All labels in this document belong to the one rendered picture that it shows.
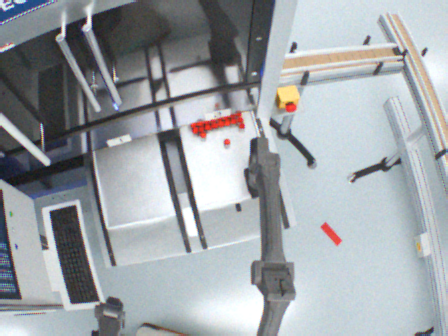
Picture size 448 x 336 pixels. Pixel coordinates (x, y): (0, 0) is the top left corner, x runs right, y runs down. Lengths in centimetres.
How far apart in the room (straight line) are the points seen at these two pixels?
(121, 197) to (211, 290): 99
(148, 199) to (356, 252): 135
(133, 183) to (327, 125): 138
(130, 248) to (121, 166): 30
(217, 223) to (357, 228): 118
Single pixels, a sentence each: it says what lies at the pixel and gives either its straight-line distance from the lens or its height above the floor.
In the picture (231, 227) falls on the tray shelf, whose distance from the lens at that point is 165.
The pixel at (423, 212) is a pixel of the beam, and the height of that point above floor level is 55.
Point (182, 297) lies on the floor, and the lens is 252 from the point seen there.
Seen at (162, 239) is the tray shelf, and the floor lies 88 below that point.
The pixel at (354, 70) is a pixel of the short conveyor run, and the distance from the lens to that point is 187.
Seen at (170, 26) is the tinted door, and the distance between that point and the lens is 104.
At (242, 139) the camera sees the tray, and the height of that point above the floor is 88.
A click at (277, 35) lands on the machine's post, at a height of 151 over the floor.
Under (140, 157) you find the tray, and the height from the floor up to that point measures 88.
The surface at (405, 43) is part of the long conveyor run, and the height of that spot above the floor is 97.
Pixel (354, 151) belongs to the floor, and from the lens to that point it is 274.
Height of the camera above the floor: 251
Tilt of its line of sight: 75 degrees down
